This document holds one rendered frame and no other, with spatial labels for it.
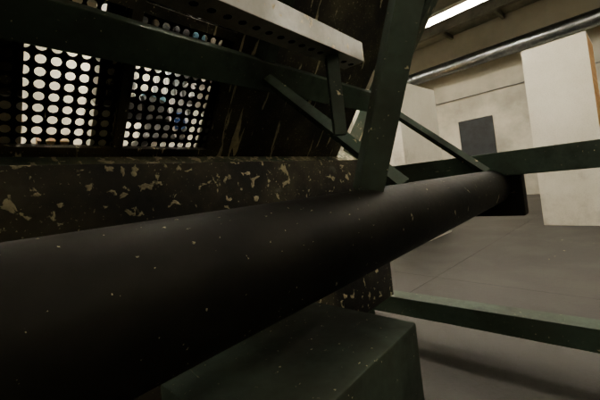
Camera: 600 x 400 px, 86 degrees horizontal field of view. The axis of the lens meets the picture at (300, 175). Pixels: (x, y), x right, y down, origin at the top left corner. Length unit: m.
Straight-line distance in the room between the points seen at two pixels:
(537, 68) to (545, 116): 0.56
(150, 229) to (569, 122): 4.52
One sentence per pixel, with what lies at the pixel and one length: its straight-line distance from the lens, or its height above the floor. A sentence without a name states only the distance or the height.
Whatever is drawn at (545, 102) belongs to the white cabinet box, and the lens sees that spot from 4.68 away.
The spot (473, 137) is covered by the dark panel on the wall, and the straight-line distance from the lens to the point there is 9.44.
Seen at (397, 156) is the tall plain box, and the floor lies 0.95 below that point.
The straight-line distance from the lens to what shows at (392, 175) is 0.69.
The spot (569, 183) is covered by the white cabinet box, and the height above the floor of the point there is 0.46.
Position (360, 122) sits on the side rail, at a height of 1.03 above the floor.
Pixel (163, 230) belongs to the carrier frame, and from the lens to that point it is 0.28.
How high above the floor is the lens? 0.74
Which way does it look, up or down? 2 degrees up
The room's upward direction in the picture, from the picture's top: 6 degrees counter-clockwise
